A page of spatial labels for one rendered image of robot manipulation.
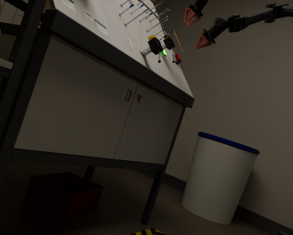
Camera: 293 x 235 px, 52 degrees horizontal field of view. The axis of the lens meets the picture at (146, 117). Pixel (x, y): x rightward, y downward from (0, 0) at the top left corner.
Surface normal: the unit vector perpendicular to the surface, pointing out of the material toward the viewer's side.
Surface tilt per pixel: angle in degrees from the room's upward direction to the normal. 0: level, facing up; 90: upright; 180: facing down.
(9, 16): 90
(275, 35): 90
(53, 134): 90
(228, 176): 94
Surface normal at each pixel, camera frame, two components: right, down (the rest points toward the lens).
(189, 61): -0.60, -0.22
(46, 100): 0.81, 0.26
